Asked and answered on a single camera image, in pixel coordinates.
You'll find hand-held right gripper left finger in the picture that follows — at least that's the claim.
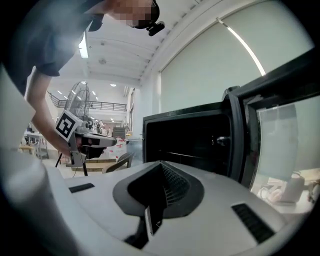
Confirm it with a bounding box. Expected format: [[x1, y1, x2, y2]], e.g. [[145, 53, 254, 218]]
[[64, 161, 163, 251]]

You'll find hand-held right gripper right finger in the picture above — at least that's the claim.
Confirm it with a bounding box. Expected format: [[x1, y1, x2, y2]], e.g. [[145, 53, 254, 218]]
[[147, 161, 291, 256]]

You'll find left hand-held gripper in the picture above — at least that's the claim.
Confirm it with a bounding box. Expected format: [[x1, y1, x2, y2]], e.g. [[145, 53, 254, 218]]
[[55, 109, 118, 168]]

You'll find black mini fridge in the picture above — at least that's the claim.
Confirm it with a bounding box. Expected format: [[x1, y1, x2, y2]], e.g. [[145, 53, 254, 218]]
[[141, 47, 320, 201]]

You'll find person's left forearm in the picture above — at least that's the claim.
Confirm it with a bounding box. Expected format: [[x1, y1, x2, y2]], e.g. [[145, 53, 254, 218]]
[[29, 107, 72, 157]]

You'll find group of clear water bottles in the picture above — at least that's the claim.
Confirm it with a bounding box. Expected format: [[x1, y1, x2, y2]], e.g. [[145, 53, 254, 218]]
[[103, 138, 128, 160]]

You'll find dark brown cabinet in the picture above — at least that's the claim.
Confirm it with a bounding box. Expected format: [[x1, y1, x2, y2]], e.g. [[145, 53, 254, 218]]
[[112, 126, 129, 138]]

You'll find low wooden platform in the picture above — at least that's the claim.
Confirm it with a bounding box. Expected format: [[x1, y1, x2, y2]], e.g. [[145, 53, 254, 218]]
[[74, 158, 118, 173]]

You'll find dark wicker chair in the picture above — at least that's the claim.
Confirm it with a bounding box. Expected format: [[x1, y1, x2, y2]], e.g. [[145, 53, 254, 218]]
[[101, 151, 135, 175]]

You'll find stainless steel cabinet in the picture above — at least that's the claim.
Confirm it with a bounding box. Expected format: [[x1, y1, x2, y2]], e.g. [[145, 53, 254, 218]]
[[126, 139, 145, 167]]

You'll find black mezzanine railing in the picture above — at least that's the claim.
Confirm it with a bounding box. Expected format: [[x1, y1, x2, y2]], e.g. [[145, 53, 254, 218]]
[[47, 91, 128, 112]]

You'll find black standing fan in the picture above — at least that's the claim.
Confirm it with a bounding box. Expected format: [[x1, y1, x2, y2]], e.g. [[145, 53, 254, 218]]
[[66, 80, 91, 177]]

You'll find white work table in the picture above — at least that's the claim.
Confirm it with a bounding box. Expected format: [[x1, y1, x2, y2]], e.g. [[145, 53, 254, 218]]
[[23, 132, 50, 161]]

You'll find white bag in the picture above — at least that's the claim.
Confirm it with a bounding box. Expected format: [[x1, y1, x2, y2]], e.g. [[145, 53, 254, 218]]
[[284, 171, 305, 202]]

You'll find long ceiling light tube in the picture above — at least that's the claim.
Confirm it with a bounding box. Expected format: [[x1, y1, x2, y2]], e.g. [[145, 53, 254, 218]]
[[78, 31, 89, 60]]

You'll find grey roller blind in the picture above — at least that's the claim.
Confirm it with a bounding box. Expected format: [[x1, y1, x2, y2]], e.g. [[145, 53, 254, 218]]
[[159, 21, 266, 115], [223, 0, 315, 76]]

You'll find person's head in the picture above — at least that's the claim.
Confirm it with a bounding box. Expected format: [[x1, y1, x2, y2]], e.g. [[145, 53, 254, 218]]
[[103, 0, 161, 30]]

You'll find black head-mounted camera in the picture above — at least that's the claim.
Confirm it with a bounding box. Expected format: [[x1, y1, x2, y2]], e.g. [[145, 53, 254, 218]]
[[146, 20, 166, 37]]

